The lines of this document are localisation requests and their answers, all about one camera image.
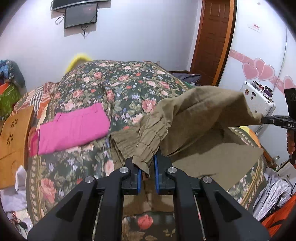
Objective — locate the white paper sheet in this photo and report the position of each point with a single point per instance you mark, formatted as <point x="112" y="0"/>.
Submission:
<point x="20" y="178"/>

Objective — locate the person right hand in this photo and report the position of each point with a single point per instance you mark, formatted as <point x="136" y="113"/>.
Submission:
<point x="290" y="142"/>

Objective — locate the pink folded cloth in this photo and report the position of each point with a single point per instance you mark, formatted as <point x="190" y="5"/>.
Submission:
<point x="68" y="130"/>

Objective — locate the wall mounted black monitor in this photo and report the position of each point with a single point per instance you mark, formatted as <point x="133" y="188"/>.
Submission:
<point x="82" y="14"/>

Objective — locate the yellow pool noodle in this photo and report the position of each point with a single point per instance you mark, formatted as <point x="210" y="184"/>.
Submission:
<point x="78" y="59"/>

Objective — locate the wooden folding lap table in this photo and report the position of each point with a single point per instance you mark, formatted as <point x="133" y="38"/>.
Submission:
<point x="14" y="145"/>

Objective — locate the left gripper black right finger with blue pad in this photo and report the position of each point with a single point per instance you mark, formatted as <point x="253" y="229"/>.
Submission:
<point x="203" y="210"/>

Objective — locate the brown wooden door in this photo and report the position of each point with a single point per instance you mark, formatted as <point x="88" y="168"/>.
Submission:
<point x="213" y="40"/>

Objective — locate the pile of colourful clothes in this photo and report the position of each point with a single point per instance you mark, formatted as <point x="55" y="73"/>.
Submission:
<point x="10" y="72"/>

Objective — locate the floral dark green bedspread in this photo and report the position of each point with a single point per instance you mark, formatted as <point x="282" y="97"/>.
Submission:
<point x="127" y="92"/>

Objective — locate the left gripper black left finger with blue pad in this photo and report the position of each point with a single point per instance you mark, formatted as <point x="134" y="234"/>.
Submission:
<point x="92" y="210"/>

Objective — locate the olive khaki pants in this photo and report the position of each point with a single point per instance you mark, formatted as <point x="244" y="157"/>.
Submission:
<point x="201" y="131"/>

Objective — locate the striped orange blanket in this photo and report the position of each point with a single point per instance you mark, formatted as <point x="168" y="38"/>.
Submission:
<point x="38" y="98"/>

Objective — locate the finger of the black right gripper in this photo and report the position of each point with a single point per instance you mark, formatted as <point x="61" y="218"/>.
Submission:
<point x="282" y="121"/>

